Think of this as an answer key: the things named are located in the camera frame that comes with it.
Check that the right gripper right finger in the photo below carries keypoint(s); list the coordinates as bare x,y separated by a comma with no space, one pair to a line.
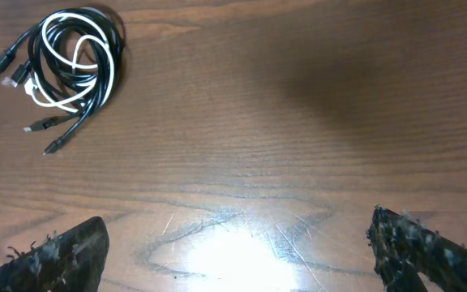
404,250

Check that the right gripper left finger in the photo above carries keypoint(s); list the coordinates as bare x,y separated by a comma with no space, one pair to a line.
71,261

